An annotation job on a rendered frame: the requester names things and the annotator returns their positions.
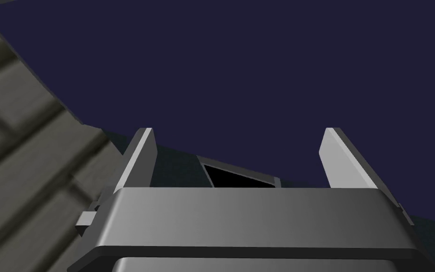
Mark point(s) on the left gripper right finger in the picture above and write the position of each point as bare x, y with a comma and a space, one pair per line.
344, 162

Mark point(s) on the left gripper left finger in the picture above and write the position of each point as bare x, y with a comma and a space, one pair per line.
139, 162

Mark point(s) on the grey-framed black window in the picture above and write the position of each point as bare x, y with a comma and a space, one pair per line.
232, 177

